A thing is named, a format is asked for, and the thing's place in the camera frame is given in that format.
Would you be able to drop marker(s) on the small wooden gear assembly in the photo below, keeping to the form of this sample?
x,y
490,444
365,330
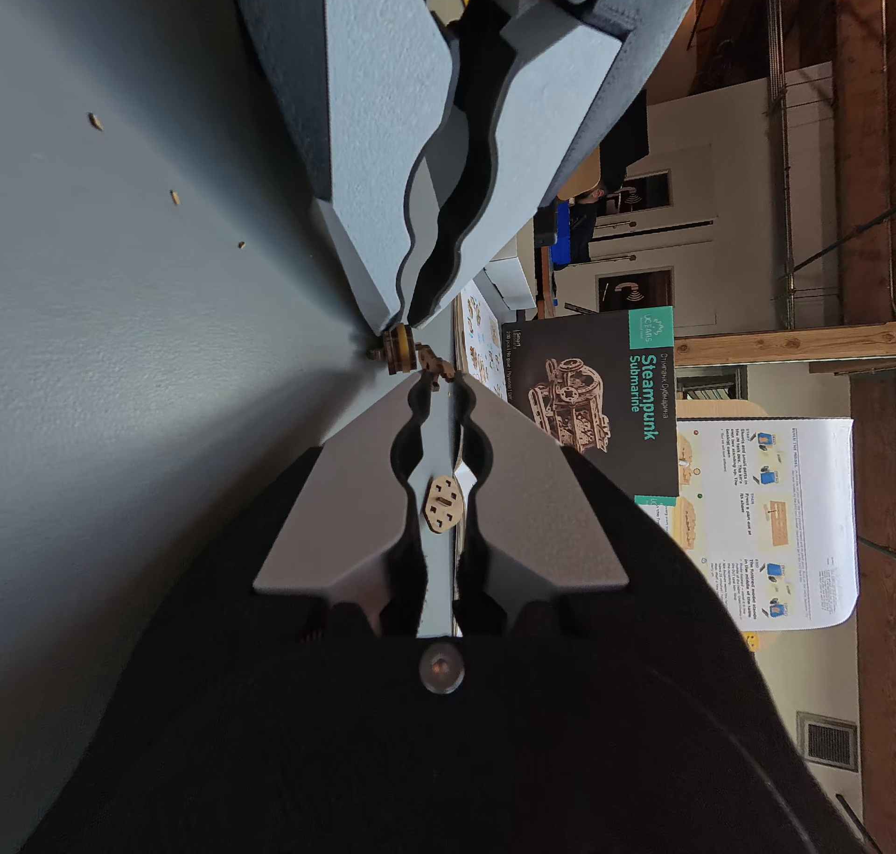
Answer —
x,y
397,350

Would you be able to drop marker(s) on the open instruction booklet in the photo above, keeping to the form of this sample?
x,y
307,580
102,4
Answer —
x,y
479,336

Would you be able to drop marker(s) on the black model kit box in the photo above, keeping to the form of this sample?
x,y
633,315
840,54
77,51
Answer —
x,y
595,350

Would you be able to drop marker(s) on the wall air vent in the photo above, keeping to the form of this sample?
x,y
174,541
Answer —
x,y
829,742

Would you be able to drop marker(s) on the white cardboard box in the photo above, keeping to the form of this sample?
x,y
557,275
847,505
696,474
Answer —
x,y
514,283

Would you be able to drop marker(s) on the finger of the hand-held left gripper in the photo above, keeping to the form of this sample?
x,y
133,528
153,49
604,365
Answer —
x,y
378,97
553,97

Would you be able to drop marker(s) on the instruction sheet board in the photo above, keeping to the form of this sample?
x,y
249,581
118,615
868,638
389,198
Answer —
x,y
805,518

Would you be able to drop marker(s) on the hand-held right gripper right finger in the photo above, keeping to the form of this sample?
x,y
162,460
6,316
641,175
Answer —
x,y
546,518

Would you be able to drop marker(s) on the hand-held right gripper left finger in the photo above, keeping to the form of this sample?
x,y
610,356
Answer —
x,y
336,518

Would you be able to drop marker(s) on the oval slotted wooden disc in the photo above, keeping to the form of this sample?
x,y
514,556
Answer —
x,y
442,507

